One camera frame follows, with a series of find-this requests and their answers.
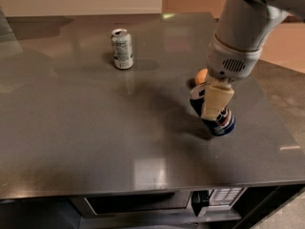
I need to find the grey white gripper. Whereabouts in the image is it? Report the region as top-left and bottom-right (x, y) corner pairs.
(201, 36), (262, 120)

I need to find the blue pepsi can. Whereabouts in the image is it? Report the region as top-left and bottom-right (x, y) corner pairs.
(190, 83), (236, 136)

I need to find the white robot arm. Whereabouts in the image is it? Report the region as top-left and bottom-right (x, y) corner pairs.
(201, 0), (305, 120)

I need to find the white green soda can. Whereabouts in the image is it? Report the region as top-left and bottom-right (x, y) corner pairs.
(111, 29), (133, 70)

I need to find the orange fruit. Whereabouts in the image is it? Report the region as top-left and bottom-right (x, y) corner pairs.
(194, 69), (208, 85)

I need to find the stainless steel microwave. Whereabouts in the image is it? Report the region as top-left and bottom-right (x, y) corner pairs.
(71, 187), (246, 218)

